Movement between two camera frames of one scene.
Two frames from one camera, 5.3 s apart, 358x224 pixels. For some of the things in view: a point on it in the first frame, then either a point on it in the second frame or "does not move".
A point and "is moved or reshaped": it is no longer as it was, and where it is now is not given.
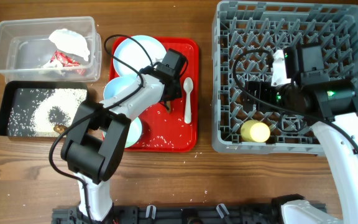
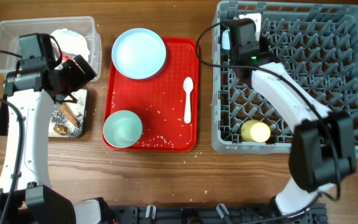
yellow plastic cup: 253,130 does not move
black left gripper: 178,90 to 81,79
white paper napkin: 71,42 does not move
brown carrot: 168,105 to 64,107
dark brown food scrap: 59,129 does not move
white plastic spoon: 188,85 does not move
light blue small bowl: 117,85 to 225,39
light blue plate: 134,53 is moved or reshaped
